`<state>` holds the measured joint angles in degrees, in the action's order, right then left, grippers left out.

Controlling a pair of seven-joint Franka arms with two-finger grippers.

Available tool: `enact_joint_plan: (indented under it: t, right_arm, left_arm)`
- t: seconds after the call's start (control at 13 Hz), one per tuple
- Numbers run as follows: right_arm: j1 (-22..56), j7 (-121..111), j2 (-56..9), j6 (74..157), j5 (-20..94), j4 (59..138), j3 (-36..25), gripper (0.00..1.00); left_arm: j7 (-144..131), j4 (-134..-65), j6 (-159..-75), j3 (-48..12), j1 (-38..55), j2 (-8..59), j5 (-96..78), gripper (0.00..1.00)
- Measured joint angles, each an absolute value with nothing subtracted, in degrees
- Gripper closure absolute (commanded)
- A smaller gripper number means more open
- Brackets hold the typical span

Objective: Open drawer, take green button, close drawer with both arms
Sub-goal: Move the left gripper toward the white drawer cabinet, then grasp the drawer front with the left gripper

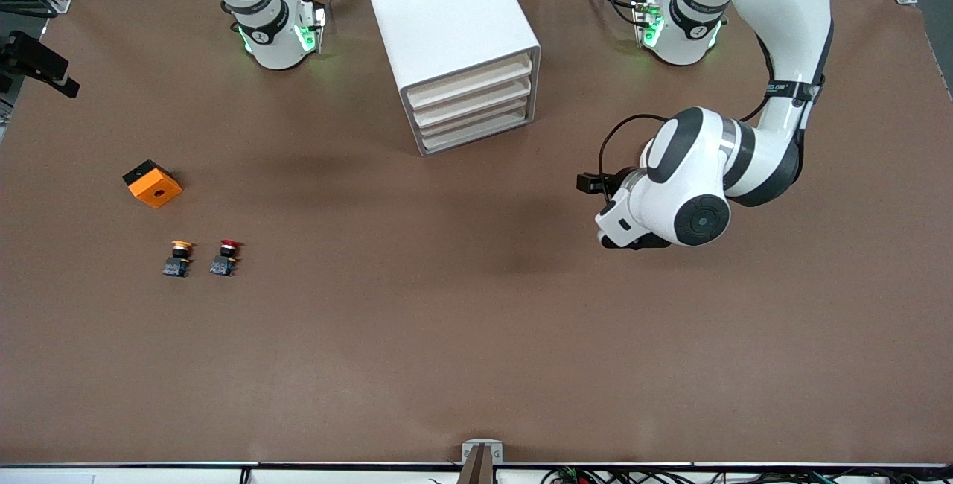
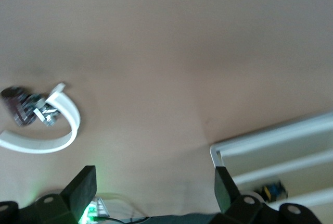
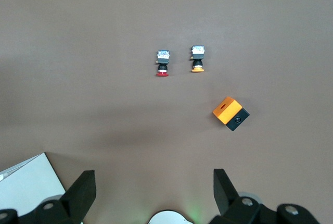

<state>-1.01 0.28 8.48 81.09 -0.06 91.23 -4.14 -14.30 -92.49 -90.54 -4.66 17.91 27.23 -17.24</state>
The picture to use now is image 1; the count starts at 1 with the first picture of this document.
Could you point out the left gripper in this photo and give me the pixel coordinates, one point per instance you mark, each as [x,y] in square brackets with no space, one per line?
[617,181]

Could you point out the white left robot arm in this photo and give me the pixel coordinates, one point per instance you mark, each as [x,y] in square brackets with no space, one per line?
[782,22]

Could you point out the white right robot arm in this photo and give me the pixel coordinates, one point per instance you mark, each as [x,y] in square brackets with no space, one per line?
[268,45]

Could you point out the orange and black button box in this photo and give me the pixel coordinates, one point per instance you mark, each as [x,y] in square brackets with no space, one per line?
[155,188]

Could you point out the yellow push button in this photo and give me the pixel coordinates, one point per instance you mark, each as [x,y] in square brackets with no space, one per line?
[177,260]

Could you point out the red push button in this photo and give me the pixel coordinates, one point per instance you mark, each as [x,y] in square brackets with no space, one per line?
[223,260]

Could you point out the brown table mat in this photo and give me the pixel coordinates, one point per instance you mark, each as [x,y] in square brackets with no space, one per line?
[476,320]

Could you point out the grey metal bracket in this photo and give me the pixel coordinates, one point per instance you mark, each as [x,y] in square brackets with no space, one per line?
[482,445]

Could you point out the brown camera pole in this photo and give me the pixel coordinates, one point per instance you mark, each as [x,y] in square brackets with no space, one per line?
[476,469]

